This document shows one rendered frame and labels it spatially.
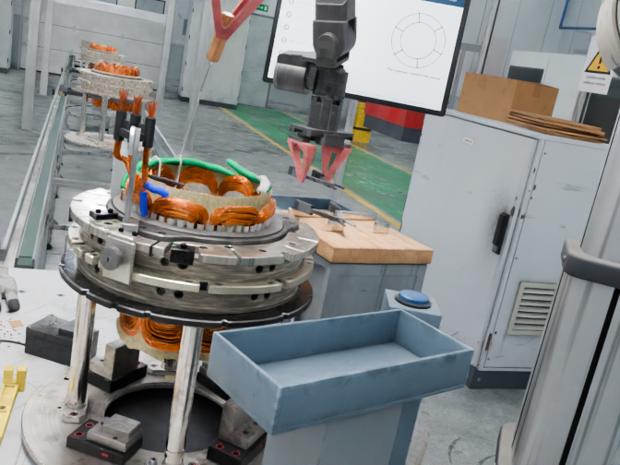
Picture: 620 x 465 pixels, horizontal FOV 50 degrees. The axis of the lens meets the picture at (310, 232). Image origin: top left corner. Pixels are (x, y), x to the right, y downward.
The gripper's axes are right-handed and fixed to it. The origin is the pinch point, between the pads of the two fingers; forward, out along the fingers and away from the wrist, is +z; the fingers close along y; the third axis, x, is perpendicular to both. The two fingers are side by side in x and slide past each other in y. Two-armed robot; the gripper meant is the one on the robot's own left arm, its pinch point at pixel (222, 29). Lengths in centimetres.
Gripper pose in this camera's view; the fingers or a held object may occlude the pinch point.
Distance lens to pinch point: 85.0
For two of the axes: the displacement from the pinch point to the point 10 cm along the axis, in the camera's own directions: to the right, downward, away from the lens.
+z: -3.4, 7.7, 5.4
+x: 9.3, 1.9, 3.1
